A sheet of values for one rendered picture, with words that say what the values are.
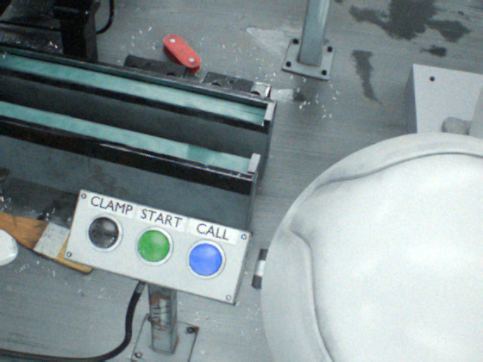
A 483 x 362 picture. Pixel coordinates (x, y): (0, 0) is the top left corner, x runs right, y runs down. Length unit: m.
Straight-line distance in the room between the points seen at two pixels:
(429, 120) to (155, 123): 0.41
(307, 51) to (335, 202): 1.04
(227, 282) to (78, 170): 0.39
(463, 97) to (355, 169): 1.00
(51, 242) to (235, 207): 0.25
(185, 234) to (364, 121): 0.55
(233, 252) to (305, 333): 0.51
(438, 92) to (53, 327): 0.68
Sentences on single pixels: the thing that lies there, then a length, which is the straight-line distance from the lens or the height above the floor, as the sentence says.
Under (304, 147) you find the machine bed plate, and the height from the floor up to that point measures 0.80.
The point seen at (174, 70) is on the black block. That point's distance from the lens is 1.14.
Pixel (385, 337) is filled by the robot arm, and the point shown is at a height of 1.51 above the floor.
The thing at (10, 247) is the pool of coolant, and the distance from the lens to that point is 1.04.
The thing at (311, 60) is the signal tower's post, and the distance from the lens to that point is 1.25.
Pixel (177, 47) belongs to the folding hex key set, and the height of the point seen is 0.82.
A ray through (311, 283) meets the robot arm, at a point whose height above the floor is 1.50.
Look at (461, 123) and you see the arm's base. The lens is 1.13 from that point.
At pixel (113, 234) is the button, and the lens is 0.71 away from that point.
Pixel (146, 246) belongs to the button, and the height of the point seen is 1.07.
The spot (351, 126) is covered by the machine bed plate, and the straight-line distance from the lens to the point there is 1.18.
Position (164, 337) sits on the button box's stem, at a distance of 0.90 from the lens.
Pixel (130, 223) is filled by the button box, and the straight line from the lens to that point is 0.71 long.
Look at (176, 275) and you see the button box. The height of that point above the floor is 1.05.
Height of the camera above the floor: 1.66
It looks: 53 degrees down
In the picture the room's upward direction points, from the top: 7 degrees clockwise
